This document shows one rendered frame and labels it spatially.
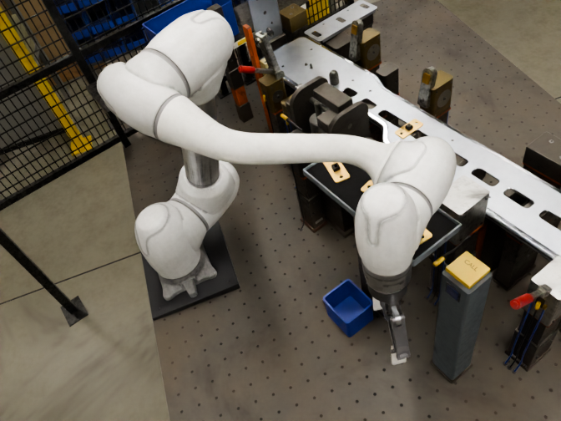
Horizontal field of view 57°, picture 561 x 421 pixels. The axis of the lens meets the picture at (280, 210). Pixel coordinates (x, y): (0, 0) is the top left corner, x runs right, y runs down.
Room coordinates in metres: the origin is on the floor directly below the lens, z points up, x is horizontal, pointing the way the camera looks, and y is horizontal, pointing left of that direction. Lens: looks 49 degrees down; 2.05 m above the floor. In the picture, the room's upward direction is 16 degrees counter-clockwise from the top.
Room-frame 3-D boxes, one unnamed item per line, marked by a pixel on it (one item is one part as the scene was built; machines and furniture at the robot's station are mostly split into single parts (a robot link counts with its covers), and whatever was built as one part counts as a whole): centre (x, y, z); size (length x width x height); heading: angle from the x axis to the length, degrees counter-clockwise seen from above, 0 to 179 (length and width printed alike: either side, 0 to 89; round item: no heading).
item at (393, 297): (0.50, -0.16, 1.16); 0.08 x 0.07 x 0.09; 178
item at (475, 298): (0.50, -0.32, 0.92); 0.08 x 0.08 x 0.44; 24
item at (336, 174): (0.85, -0.16, 1.17); 0.08 x 0.04 x 0.01; 8
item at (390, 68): (1.41, -0.49, 0.84); 0.10 x 0.05 x 0.29; 114
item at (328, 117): (1.09, -0.20, 0.95); 0.18 x 0.13 x 0.49; 24
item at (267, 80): (1.44, -0.07, 0.87); 0.10 x 0.07 x 0.35; 114
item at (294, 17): (1.81, -0.24, 0.88); 0.08 x 0.08 x 0.36; 24
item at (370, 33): (1.55, -0.46, 0.87); 0.12 x 0.07 x 0.35; 114
